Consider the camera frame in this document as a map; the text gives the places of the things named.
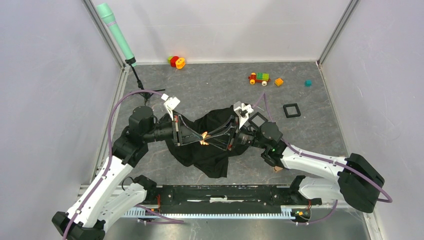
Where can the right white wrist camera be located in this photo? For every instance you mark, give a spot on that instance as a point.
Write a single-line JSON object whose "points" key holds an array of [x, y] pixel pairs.
{"points": [[242, 111]]}

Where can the colourful toy train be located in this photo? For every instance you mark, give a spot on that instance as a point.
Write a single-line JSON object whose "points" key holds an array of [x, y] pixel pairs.
{"points": [[259, 78]]}

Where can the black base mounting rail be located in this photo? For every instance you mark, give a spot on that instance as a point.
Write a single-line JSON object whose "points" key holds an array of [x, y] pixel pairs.
{"points": [[226, 199]]}

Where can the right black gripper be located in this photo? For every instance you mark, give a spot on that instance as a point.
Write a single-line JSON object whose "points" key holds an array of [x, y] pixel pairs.
{"points": [[223, 130]]}

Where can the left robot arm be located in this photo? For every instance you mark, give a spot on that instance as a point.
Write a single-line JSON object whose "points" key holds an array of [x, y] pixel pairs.
{"points": [[95, 211]]}

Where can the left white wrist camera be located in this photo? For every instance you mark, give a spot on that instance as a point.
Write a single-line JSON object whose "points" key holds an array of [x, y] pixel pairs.
{"points": [[170, 103]]}

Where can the wooden tan cube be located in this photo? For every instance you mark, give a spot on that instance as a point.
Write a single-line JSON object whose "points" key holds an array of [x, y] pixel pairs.
{"points": [[277, 169]]}

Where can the black square frame box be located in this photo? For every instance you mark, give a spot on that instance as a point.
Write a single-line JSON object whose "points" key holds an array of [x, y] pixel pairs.
{"points": [[291, 110]]}

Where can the black square display frame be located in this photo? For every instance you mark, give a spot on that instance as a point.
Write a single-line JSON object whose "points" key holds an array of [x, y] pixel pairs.
{"points": [[257, 120]]}

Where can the black t-shirt garment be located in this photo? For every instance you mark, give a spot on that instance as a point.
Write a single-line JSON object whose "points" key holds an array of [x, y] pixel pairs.
{"points": [[209, 159]]}

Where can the red orange green toy blocks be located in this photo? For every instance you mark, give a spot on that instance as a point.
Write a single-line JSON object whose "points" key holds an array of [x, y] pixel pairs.
{"points": [[176, 62]]}

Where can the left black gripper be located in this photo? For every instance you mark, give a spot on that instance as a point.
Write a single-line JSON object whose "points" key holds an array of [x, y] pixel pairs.
{"points": [[180, 129]]}

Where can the black microphone tripod stand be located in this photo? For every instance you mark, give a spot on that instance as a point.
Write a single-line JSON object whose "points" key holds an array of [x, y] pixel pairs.
{"points": [[140, 84]]}

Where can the orange butterfly brooch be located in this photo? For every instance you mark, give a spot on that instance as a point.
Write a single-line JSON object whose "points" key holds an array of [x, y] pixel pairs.
{"points": [[204, 135]]}

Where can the green microphone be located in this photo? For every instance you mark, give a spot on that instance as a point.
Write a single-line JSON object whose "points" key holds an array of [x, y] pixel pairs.
{"points": [[107, 16]]}

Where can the orange yellow toy brick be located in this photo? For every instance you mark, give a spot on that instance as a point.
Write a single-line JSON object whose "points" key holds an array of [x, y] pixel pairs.
{"points": [[279, 82]]}

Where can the teal small cube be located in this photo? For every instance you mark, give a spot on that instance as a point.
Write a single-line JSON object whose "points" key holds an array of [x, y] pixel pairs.
{"points": [[308, 83]]}

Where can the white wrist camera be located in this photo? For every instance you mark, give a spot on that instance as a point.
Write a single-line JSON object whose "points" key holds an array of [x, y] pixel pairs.
{"points": [[242, 111], [170, 103]]}

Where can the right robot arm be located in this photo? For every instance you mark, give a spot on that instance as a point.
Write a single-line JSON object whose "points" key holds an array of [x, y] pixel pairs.
{"points": [[350, 179]]}

